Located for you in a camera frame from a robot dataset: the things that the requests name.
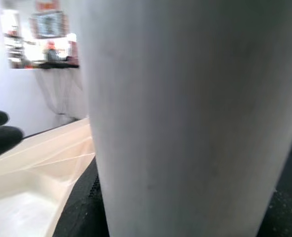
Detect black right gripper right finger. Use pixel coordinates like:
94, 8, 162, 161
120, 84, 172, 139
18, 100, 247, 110
256, 189, 292, 237

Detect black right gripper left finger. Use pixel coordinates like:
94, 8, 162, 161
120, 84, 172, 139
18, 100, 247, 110
53, 158, 110, 237

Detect white plastic table top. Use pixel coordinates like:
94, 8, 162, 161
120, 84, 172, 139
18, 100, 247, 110
0, 117, 98, 237

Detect white plastic table leg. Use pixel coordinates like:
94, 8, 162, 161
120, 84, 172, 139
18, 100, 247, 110
78, 0, 292, 237

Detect looped black power cable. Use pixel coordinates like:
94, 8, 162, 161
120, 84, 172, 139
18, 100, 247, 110
36, 68, 88, 123

